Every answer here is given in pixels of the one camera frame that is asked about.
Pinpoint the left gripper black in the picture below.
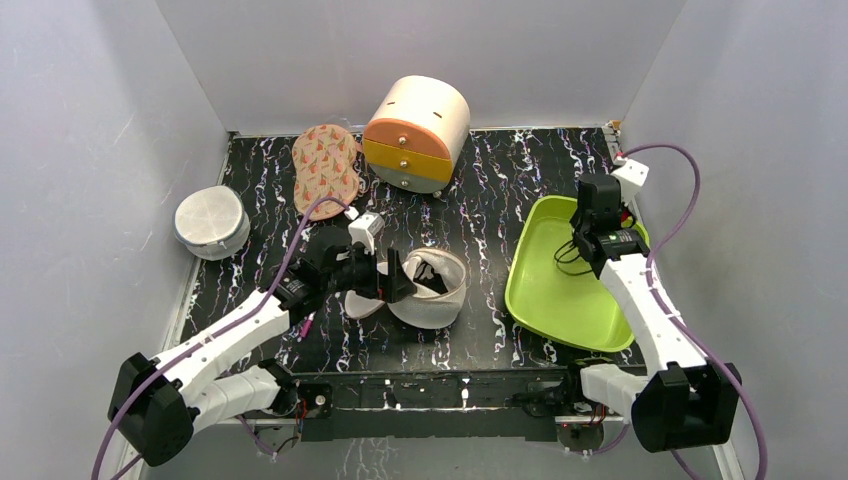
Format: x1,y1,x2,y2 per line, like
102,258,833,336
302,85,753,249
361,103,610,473
323,241,416,304

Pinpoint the black bra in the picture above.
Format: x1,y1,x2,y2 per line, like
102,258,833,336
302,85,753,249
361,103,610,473
413,260,449,298

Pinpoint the white mesh laundry bag beige zipper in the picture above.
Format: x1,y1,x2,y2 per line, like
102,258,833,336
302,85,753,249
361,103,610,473
344,248,468,331

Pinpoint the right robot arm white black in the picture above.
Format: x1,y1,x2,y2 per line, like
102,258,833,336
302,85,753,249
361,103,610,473
563,174,739,453

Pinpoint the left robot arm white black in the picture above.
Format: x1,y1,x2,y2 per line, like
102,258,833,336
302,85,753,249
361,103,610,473
107,233,416,466

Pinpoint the white mesh laundry bag grey trim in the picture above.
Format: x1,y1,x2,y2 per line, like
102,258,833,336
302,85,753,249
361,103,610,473
173,185,251,261

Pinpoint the green plastic basin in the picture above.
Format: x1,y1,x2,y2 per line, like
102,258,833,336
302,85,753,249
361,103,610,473
505,195,634,353

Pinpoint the pink white marker pen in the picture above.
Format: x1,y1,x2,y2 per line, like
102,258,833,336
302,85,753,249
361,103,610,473
299,316,314,340

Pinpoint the round drawer cabinet orange yellow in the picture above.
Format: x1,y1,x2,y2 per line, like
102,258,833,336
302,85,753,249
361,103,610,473
363,75,470,198

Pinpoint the peach patterned fabric pouch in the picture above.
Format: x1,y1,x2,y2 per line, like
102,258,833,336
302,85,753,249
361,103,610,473
291,124,361,222

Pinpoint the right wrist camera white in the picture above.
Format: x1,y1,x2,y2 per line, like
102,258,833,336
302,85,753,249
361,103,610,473
610,156,650,206

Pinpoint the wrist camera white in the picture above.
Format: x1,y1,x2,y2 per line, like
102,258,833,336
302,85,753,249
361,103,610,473
610,156,650,206
348,212,385,254

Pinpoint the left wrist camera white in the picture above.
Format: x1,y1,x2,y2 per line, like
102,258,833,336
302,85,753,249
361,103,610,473
348,212,385,254

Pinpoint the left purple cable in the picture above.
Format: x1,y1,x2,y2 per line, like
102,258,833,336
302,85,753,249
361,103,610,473
90,196,356,480

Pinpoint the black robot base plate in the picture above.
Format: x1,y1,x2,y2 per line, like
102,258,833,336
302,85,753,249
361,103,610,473
301,368,589,442

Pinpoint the aluminium frame rail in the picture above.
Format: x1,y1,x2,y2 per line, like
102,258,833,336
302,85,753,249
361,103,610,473
554,375,628,426

